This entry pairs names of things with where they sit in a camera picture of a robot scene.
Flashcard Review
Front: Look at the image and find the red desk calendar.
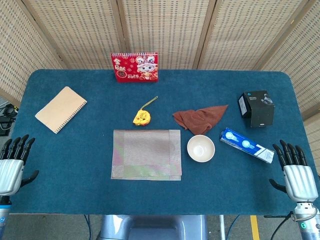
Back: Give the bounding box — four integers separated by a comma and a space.
110, 51, 159, 83

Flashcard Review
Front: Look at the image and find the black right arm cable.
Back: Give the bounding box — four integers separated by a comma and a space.
270, 211, 295, 240

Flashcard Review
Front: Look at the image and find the kraft spiral notebook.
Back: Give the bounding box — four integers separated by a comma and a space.
34, 86, 88, 135

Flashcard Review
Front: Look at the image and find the white table leg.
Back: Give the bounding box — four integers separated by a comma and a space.
218, 214, 226, 240

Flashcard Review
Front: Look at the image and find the blue toothpaste box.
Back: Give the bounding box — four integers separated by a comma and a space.
219, 127, 275, 165

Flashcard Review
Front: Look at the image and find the black cardboard box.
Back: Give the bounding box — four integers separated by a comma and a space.
237, 90, 276, 129

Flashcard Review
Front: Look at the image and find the cream round bowl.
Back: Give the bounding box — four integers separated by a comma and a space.
186, 134, 216, 163

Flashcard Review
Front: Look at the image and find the brown cloth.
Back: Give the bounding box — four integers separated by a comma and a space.
172, 104, 229, 137

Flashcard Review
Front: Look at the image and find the yellow tape measure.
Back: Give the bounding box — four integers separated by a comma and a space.
132, 95, 159, 126

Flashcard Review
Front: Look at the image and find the black equipment with cables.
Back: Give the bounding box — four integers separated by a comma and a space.
0, 102, 19, 137

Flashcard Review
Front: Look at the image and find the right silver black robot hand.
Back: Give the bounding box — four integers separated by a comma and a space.
268, 139, 320, 203

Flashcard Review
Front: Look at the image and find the woven bamboo folding screen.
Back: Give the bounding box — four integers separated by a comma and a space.
0, 0, 320, 121

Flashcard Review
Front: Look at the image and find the grey woven placemat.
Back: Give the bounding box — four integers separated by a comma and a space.
110, 128, 183, 181

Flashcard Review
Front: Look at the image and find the blue-grey robot torso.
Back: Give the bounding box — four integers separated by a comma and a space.
98, 214, 209, 240

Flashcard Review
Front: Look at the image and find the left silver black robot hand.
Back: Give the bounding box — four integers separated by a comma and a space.
0, 134, 40, 197

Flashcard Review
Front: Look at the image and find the blue felt table cover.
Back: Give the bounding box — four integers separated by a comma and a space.
9, 69, 316, 216

